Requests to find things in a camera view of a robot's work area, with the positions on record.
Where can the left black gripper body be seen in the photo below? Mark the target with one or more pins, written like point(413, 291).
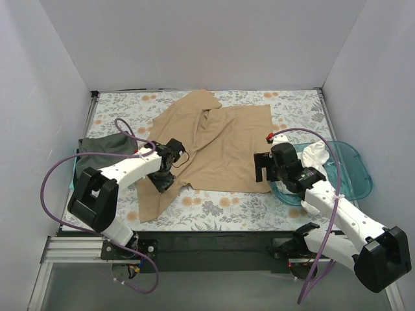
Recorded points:
point(163, 183)

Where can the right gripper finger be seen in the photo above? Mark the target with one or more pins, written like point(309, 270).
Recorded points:
point(259, 173)
point(263, 160)

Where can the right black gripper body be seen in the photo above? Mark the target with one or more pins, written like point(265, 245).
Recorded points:
point(261, 168)

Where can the tan t shirt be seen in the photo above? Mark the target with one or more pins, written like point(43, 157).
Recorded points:
point(220, 142)

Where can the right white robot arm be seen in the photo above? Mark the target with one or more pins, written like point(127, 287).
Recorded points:
point(378, 255)

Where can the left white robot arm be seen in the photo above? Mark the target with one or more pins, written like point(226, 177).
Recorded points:
point(94, 199)

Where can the white t shirt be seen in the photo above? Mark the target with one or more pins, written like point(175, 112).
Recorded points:
point(312, 157)

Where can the dark grey folded t shirt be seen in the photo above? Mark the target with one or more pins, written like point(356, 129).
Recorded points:
point(115, 144)

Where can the floral table cloth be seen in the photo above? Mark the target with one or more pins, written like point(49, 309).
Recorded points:
point(205, 210)

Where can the teal plastic basket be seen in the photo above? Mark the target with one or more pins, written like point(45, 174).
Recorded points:
point(356, 182)

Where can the teal folded t shirt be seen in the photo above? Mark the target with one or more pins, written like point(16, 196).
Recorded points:
point(74, 176)

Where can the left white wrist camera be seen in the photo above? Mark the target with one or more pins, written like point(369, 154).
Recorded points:
point(144, 152)

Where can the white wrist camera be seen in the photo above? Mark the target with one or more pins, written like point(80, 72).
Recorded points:
point(277, 141)
point(144, 152)

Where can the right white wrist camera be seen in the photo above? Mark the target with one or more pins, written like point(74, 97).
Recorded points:
point(277, 141)

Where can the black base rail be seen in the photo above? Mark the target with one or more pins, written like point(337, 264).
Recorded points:
point(185, 251)

